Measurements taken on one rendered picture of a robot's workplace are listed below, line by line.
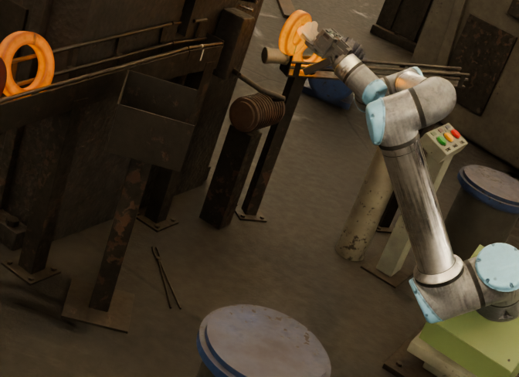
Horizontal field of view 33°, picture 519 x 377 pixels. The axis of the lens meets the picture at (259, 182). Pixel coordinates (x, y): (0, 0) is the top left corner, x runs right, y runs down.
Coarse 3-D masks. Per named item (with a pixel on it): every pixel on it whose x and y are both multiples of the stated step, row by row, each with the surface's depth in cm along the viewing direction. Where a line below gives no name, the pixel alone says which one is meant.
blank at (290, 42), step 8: (296, 16) 285; (304, 16) 288; (288, 24) 285; (296, 24) 285; (304, 24) 291; (280, 32) 286; (288, 32) 285; (296, 32) 295; (280, 40) 287; (288, 40) 286; (296, 40) 294; (280, 48) 290; (288, 48) 289; (296, 48) 294
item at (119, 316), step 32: (128, 96) 245; (160, 96) 246; (192, 96) 246; (128, 128) 222; (160, 128) 222; (192, 128) 222; (160, 160) 226; (128, 192) 244; (128, 224) 248; (96, 288) 258; (96, 320) 256; (128, 320) 261
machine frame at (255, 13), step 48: (0, 0) 260; (48, 0) 249; (96, 0) 245; (144, 0) 263; (192, 0) 287; (96, 48) 255; (144, 48) 276; (0, 144) 275; (96, 144) 280; (192, 144) 333; (0, 192) 276; (96, 192) 294; (144, 192) 321; (0, 240) 276
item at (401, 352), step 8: (408, 344) 297; (400, 352) 291; (408, 352) 293; (392, 360) 286; (400, 360) 287; (408, 360) 289; (416, 360) 290; (384, 368) 283; (392, 368) 282; (400, 368) 283; (408, 368) 284; (416, 368) 286; (424, 368) 287; (432, 368) 285; (400, 376) 281; (408, 376) 280; (416, 376) 282; (424, 376) 283; (432, 376) 285; (440, 376) 284; (448, 376) 283
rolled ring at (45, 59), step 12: (12, 36) 223; (24, 36) 225; (36, 36) 228; (0, 48) 221; (12, 48) 222; (36, 48) 230; (48, 48) 232; (48, 60) 233; (48, 72) 233; (12, 84) 224; (36, 84) 232; (48, 84) 234
